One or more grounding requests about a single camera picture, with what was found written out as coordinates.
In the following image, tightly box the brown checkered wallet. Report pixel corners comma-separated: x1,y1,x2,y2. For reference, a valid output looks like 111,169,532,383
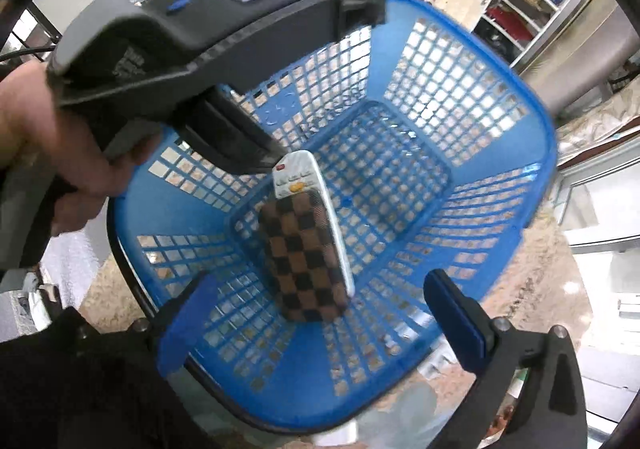
257,191,351,323

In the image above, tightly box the person's left hand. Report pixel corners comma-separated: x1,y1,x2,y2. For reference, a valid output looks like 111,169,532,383
0,62,162,236

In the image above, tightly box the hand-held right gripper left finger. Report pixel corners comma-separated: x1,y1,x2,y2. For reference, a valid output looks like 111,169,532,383
127,273,221,380

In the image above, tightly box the patterned beige cloth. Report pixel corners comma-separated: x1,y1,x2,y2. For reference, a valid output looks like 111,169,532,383
555,88,640,156

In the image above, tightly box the person's black clothing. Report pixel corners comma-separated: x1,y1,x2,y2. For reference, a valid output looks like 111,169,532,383
0,306,211,449

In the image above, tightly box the white wire shelf rack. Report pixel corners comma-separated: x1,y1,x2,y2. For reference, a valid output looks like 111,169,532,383
475,0,576,70

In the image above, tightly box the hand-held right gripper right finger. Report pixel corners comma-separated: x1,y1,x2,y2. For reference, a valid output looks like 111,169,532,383
424,269,588,449

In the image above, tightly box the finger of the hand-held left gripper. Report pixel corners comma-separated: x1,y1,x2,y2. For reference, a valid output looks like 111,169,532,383
204,85,292,163
171,96,279,176

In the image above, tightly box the red bag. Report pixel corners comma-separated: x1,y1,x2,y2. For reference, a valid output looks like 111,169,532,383
486,5,534,43

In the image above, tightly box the blue plastic basket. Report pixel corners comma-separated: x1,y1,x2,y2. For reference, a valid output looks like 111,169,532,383
106,0,558,435

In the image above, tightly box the black cable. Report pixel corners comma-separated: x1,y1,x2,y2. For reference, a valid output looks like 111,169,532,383
0,45,57,62

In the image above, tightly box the white remote control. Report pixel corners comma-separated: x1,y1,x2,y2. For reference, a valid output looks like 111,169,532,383
272,150,357,298

